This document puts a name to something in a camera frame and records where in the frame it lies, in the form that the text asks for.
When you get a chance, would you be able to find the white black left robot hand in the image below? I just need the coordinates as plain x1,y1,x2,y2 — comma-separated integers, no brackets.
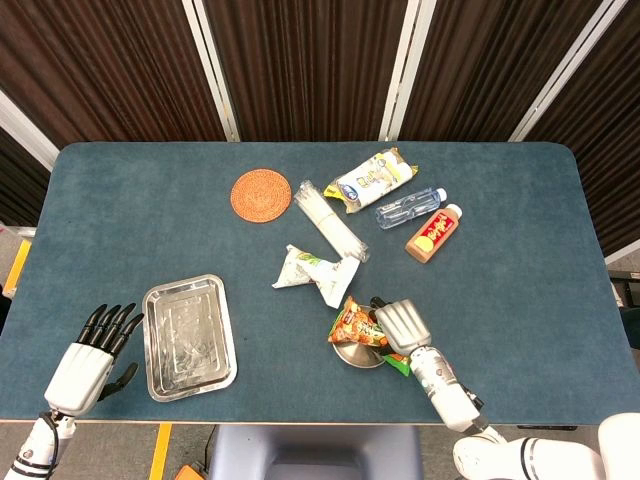
43,302,145,415

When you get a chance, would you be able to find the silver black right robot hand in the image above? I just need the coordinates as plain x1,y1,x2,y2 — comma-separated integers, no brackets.
369,296,434,357

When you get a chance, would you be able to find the orange green snack bag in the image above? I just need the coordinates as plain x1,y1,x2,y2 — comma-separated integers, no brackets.
327,295,412,377

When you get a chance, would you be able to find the white green wrapper pack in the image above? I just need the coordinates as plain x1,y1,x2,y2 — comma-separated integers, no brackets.
271,243,361,309

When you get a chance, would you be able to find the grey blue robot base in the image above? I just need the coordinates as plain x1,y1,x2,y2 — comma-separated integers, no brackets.
207,424,426,480

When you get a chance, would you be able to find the yellow white snack pack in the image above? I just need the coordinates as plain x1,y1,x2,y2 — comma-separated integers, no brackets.
323,146,419,215

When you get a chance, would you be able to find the round steel plate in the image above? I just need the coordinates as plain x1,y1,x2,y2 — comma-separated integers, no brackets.
333,339,389,370

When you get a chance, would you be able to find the brown drink bottle red label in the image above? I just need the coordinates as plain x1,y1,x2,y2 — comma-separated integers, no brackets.
404,203,464,265

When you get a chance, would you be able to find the rectangular steel tray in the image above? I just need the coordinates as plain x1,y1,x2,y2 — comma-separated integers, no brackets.
141,273,239,403

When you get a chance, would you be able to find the clear water bottle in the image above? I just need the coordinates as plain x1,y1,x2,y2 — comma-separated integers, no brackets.
375,187,448,231

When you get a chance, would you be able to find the clear packet of straws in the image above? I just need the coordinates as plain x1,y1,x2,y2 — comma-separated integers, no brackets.
293,179,372,265

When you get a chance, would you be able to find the round woven rattan coaster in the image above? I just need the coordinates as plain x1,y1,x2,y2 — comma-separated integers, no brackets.
230,168,293,223

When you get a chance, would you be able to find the black equipment beside table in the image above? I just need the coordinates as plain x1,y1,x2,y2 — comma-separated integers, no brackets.
607,269,640,309

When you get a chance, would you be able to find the dark folding screen white frame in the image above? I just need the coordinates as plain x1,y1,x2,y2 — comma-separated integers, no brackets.
0,0,640,261

